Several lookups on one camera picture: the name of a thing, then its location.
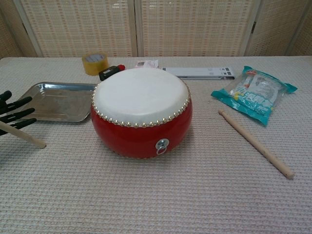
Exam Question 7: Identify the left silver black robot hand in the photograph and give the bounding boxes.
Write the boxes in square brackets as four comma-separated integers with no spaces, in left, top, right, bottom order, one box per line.
[0,90,37,136]

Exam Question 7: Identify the wooden drumstick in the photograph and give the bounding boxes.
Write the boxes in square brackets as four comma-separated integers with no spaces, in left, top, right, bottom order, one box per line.
[218,108,295,180]
[0,121,47,149]

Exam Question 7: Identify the stainless steel tray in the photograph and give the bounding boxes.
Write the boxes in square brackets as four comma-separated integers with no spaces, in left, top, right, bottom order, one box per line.
[6,82,98,124]

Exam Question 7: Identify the red drum white skin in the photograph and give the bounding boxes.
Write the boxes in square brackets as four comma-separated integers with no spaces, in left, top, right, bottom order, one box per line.
[90,67,193,159]

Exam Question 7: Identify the woven bamboo screen panel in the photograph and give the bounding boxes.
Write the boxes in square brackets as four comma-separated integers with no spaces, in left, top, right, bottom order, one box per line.
[14,0,138,58]
[134,0,260,58]
[290,0,312,57]
[0,0,42,59]
[243,0,312,57]

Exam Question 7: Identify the yellow packing tape roll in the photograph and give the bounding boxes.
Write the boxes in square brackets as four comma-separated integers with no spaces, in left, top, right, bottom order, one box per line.
[81,52,109,77]

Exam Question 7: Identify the black and red marker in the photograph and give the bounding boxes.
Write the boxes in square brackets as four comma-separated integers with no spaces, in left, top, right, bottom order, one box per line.
[98,64,126,81]

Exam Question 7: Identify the pink white sachet packet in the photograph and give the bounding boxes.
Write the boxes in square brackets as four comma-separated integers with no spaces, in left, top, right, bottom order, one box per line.
[135,58,160,69]

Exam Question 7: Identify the white woven tablecloth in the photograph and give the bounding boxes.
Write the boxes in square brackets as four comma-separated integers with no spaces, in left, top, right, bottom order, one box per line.
[0,56,312,234]

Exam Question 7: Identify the white flat strip black marks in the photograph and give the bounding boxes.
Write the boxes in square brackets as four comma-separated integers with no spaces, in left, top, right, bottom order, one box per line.
[179,73,236,80]
[162,67,234,76]

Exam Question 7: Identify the teal clear snack bag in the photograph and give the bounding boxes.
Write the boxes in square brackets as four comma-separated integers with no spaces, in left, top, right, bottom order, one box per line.
[211,65,298,127]

